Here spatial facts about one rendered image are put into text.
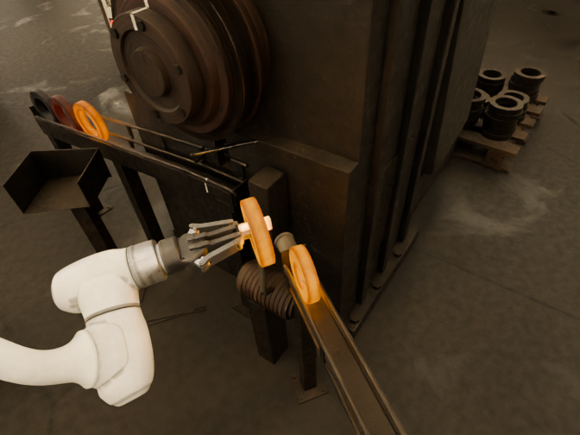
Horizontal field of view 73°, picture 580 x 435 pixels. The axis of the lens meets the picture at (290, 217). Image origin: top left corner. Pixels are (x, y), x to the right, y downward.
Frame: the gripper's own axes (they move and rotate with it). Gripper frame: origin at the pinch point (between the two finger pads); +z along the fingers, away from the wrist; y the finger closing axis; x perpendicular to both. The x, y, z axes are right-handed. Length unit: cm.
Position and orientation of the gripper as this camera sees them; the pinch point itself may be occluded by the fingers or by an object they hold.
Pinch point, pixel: (255, 227)
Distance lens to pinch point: 85.9
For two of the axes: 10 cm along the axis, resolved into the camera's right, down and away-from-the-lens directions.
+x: -1.1, -7.0, -7.1
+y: 3.4, 6.4, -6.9
